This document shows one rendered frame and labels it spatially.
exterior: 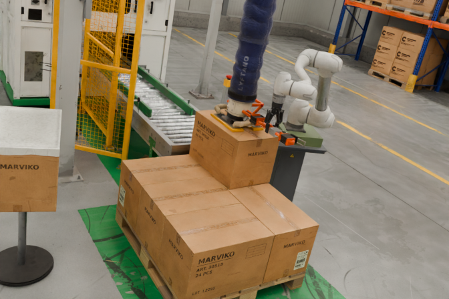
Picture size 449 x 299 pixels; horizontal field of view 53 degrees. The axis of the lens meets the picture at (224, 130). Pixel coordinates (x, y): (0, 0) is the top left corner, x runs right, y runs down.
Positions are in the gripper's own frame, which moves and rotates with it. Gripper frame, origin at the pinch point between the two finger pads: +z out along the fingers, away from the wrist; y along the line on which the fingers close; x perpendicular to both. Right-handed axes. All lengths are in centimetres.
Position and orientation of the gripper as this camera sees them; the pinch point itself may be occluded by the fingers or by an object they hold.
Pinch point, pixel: (271, 128)
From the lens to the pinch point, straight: 321.7
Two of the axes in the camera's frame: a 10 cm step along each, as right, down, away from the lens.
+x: 5.0, 4.0, -7.7
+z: -1.8, 9.2, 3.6
